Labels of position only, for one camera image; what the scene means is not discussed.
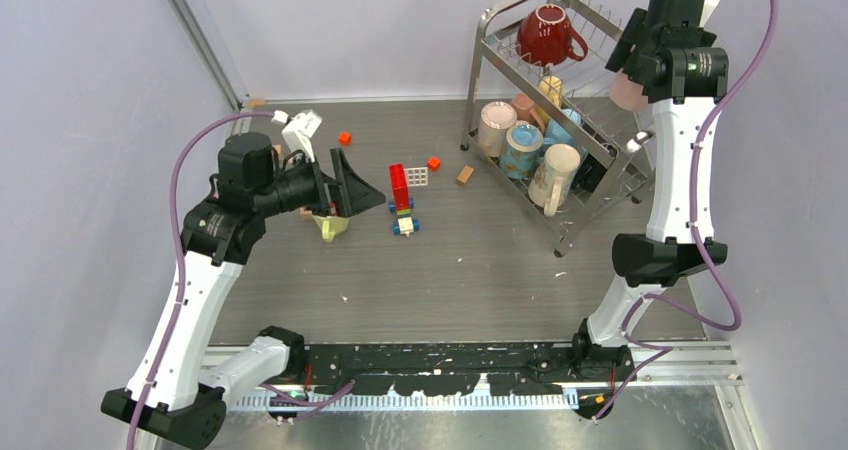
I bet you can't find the orange cube far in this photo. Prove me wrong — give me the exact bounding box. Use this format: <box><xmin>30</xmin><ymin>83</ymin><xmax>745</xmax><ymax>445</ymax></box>
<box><xmin>338</xmin><ymin>132</ymin><xmax>353</xmax><ymax>146</ymax></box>

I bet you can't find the red duplo block tower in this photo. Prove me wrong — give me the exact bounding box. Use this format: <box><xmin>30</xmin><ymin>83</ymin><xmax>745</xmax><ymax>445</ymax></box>
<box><xmin>388</xmin><ymin>163</ymin><xmax>413</xmax><ymax>215</ymax></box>

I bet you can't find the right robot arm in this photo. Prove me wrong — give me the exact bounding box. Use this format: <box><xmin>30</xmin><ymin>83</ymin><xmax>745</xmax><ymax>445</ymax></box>
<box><xmin>567</xmin><ymin>0</ymin><xmax>730</xmax><ymax>381</ymax></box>

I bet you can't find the pink cup lower rack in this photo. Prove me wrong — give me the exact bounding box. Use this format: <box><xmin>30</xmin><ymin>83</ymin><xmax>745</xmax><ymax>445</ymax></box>
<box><xmin>476</xmin><ymin>101</ymin><xmax>517</xmax><ymax>157</ymax></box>

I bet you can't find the pink faceted mug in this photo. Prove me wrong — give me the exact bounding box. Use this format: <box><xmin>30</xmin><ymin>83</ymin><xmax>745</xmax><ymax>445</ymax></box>
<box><xmin>609</xmin><ymin>71</ymin><xmax>649</xmax><ymax>112</ymax></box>

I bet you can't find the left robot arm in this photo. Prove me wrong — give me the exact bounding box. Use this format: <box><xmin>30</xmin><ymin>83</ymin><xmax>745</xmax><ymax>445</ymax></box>
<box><xmin>101</xmin><ymin>132</ymin><xmax>386</xmax><ymax>449</ymax></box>

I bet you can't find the light blue cup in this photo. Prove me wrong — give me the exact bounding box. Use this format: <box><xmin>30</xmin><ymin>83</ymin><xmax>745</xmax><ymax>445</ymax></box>
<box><xmin>545</xmin><ymin>109</ymin><xmax>588</xmax><ymax>160</ymax></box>

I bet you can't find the brown wooden block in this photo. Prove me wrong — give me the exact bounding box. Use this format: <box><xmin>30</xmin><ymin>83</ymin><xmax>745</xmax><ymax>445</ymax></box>
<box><xmin>456</xmin><ymin>165</ymin><xmax>475</xmax><ymax>186</ymax></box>

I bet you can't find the blue patterned mug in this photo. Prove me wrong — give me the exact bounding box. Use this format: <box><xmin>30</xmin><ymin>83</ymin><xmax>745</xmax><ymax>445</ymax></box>
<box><xmin>499</xmin><ymin>124</ymin><xmax>544</xmax><ymax>180</ymax></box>

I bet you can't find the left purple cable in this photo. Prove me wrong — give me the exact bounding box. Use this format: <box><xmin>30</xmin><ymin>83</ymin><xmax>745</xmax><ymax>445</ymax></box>
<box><xmin>124</xmin><ymin>110</ymin><xmax>280</xmax><ymax>450</ymax></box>

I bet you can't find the small salmon cup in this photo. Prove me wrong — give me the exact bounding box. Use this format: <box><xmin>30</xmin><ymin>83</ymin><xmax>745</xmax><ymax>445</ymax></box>
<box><xmin>510</xmin><ymin>93</ymin><xmax>545</xmax><ymax>134</ymax></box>

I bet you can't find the cream floral mug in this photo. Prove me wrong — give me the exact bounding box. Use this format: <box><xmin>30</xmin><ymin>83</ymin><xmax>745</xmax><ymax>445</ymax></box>
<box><xmin>528</xmin><ymin>144</ymin><xmax>581</xmax><ymax>217</ymax></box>

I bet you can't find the small yellow cup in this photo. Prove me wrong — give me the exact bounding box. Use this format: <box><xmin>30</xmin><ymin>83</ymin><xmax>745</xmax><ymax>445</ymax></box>
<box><xmin>535</xmin><ymin>75</ymin><xmax>563</xmax><ymax>130</ymax></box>

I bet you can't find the white window grid piece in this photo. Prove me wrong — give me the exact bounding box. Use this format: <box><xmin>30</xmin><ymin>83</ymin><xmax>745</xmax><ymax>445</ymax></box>
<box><xmin>405</xmin><ymin>167</ymin><xmax>429</xmax><ymax>187</ymax></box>

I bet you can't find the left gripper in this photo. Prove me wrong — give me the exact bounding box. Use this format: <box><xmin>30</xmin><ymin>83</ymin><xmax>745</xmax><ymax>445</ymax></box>
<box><xmin>254</xmin><ymin>147</ymin><xmax>384</xmax><ymax>217</ymax></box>

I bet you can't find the pale yellow mug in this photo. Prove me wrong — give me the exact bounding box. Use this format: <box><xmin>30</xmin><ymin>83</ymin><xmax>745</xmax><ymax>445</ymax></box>
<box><xmin>312</xmin><ymin>215</ymin><xmax>350</xmax><ymax>242</ymax></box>

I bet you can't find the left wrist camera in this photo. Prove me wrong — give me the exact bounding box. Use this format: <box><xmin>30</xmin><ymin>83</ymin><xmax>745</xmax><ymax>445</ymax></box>
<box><xmin>281</xmin><ymin>110</ymin><xmax>323</xmax><ymax>162</ymax></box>

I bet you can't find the steel dish rack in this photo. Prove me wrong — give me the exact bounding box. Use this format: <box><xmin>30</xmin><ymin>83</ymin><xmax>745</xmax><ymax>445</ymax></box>
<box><xmin>460</xmin><ymin>0</ymin><xmax>654</xmax><ymax>257</ymax></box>

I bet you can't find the dark red cup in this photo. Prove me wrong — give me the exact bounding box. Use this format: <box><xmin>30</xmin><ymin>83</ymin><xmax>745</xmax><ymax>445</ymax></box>
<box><xmin>516</xmin><ymin>4</ymin><xmax>589</xmax><ymax>67</ymax></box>

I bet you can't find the orange cube near grid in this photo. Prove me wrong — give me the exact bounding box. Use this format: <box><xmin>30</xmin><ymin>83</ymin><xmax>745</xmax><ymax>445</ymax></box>
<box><xmin>427</xmin><ymin>156</ymin><xmax>442</xmax><ymax>172</ymax></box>

